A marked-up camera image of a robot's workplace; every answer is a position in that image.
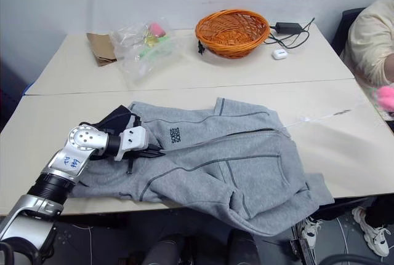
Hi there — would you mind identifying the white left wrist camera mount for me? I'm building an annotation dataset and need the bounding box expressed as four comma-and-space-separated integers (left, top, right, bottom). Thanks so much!
116, 125, 149, 162

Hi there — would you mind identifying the dark rounded shape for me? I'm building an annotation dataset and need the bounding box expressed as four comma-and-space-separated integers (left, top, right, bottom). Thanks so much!
228, 229, 262, 265
143, 233, 192, 265

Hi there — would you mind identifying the black power adapter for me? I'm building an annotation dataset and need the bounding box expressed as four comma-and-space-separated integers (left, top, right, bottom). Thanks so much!
275, 22, 304, 35

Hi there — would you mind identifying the grey zip jacket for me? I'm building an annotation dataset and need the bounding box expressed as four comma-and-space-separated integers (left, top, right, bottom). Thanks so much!
71, 97, 336, 237

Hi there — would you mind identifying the black chair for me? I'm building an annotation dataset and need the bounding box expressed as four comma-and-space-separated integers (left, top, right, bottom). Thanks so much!
331, 7, 367, 57

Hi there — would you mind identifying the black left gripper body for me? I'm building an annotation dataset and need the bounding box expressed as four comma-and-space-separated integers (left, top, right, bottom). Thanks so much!
124, 143, 155, 159

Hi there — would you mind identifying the clear plastic bag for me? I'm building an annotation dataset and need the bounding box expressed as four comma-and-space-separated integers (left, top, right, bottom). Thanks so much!
110, 15, 185, 86

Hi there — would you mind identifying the white sneaker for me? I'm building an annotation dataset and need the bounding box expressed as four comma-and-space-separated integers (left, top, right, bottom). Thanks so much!
352, 205, 391, 257
295, 215, 323, 250

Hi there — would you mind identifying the pink fluffy object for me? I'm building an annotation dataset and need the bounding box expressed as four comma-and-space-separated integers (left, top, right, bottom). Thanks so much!
371, 84, 394, 114

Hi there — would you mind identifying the brown paper bag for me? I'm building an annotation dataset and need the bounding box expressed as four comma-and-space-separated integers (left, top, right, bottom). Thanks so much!
86, 32, 119, 68

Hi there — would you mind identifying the dark curved tube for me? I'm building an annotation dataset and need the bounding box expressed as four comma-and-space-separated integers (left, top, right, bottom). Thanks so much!
319, 253, 394, 265

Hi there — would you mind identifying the pink toy in bag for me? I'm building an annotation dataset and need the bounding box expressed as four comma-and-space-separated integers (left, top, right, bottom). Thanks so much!
148, 22, 167, 38

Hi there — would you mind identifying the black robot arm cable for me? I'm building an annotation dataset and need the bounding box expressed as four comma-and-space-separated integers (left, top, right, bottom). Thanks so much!
79, 119, 108, 131

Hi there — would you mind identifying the black adapter cable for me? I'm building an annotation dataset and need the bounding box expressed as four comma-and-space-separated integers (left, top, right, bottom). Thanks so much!
263, 17, 316, 52

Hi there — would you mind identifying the green toy in bag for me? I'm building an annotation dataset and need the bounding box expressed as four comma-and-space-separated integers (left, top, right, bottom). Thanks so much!
138, 36, 175, 60

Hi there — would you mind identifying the person in beige jacket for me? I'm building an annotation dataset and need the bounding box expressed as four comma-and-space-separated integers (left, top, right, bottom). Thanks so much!
342, 0, 394, 229

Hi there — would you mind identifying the orange wicker basket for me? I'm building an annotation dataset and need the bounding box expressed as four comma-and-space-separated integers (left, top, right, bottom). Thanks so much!
195, 9, 271, 60

